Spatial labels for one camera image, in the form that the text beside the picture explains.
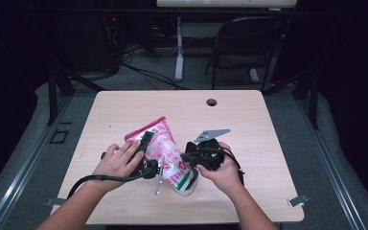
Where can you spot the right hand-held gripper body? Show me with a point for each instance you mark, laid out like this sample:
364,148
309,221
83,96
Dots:
212,155

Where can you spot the black metal crossbar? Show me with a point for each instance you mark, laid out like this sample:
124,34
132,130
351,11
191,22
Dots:
108,11

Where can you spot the dark equipment cabinet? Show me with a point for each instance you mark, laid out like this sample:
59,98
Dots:
86,44

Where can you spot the aluminium floor rail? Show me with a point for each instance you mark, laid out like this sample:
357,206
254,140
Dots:
329,159
28,163

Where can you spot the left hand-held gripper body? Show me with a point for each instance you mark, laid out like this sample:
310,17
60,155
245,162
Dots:
147,169

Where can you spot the person's left hand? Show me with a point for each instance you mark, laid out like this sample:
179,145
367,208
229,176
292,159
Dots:
116,166

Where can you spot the pink and white plastic bag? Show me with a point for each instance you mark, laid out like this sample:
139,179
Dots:
163,147

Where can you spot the square glass jar black lid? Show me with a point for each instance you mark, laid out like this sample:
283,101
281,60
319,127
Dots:
188,188

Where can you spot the black folding chair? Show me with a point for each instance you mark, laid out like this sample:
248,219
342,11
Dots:
246,48

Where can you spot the person's right hand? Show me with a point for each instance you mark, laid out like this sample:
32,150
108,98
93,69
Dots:
226,175

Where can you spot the black metal stand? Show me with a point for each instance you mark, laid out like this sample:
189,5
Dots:
314,102
52,96

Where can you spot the white desk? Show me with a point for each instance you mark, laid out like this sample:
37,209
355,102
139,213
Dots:
179,48

